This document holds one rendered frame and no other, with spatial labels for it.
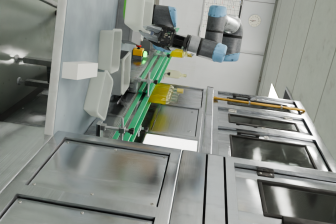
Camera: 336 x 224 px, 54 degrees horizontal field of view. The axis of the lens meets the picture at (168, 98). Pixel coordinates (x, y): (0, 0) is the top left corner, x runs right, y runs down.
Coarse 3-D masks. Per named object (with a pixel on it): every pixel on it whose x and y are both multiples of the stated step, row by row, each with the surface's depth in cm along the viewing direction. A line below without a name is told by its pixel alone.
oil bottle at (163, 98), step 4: (152, 92) 222; (156, 92) 223; (152, 96) 219; (156, 96) 219; (160, 96) 218; (164, 96) 218; (168, 96) 219; (148, 100) 221; (152, 100) 220; (156, 100) 220; (160, 100) 219; (164, 100) 219; (168, 100) 219
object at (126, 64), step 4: (128, 52) 194; (124, 56) 186; (128, 56) 198; (124, 60) 200; (128, 60) 199; (124, 64) 200; (128, 64) 200; (124, 68) 202; (128, 68) 201; (124, 72) 203; (128, 72) 202; (124, 76) 204; (128, 76) 203; (124, 80) 205; (128, 80) 205; (124, 84) 204; (128, 84) 205; (124, 88) 199; (120, 92) 193; (124, 92) 196
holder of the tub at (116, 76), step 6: (120, 54) 190; (120, 60) 183; (120, 66) 184; (114, 72) 186; (120, 72) 186; (114, 78) 188; (120, 78) 187; (114, 84) 189; (120, 84) 189; (114, 90) 191; (120, 90) 191; (114, 96) 202; (120, 96) 203; (114, 102) 194
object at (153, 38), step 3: (138, 30) 137; (141, 33) 137; (144, 33) 137; (147, 33) 136; (144, 36) 136; (147, 36) 132; (150, 36) 136; (153, 36) 136; (156, 36) 136; (147, 39) 137; (150, 39) 137; (153, 39) 136; (156, 39) 134
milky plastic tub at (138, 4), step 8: (128, 0) 128; (136, 0) 127; (144, 0) 126; (152, 0) 146; (128, 8) 128; (136, 8) 127; (144, 8) 147; (152, 8) 147; (128, 16) 128; (136, 16) 127; (144, 16) 147; (128, 24) 129; (136, 24) 128; (144, 24) 147; (144, 32) 136
